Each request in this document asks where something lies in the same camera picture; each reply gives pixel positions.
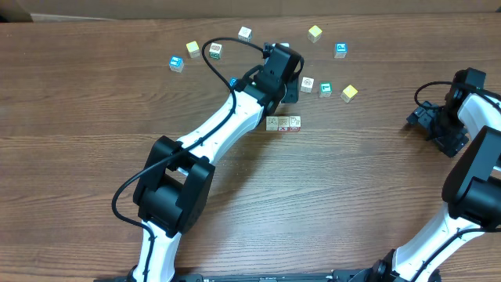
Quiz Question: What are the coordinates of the white block red C side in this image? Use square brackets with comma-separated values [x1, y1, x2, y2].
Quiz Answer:
[289, 116, 301, 132]

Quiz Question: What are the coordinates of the blue L block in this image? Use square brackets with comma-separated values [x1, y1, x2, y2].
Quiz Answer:
[278, 116, 290, 132]

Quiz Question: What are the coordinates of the green R block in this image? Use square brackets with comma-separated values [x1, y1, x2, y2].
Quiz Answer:
[266, 116, 279, 131]

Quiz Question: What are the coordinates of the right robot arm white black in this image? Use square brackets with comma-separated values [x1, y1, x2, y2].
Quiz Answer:
[349, 67, 500, 282]

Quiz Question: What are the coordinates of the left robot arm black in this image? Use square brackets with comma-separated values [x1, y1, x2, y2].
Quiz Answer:
[126, 44, 305, 281]

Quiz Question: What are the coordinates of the white patterned block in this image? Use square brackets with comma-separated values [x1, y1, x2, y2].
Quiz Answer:
[300, 77, 315, 93]

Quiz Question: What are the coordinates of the green T block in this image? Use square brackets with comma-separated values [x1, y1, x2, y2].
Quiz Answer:
[319, 81, 333, 98]

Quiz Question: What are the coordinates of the yellow 8 block top right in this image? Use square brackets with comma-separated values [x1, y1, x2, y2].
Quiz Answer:
[308, 25, 323, 43]

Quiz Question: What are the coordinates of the blue P block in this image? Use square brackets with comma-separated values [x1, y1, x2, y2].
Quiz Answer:
[334, 42, 348, 59]

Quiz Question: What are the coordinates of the white block top centre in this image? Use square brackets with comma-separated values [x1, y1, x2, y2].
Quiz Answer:
[238, 26, 252, 42]

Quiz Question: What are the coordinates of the white block green side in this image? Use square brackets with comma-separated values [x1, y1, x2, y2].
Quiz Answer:
[209, 42, 222, 60]

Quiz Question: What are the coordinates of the yellow block top left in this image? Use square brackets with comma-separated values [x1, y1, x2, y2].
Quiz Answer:
[186, 41, 200, 58]

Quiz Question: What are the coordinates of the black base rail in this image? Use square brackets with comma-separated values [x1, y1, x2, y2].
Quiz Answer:
[93, 268, 443, 282]

